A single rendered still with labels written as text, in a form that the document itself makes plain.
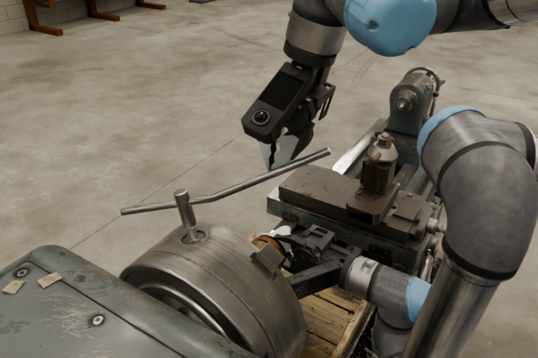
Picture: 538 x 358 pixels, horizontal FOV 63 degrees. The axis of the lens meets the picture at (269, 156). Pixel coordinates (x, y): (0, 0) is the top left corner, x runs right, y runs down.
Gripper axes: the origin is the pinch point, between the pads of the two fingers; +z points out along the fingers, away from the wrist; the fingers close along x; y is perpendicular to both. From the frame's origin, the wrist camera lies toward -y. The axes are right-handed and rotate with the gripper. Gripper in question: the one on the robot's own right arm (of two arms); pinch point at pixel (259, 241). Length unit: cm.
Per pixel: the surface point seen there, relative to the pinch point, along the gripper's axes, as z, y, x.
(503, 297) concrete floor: -54, 135, -108
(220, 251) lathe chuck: -6.2, -19.8, 15.2
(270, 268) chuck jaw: -12.7, -15.7, 11.7
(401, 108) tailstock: -2, 86, -1
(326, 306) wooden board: -12.8, 8.4, -19.8
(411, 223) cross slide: -22.1, 39.3, -12.0
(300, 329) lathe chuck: -19.0, -16.6, 2.6
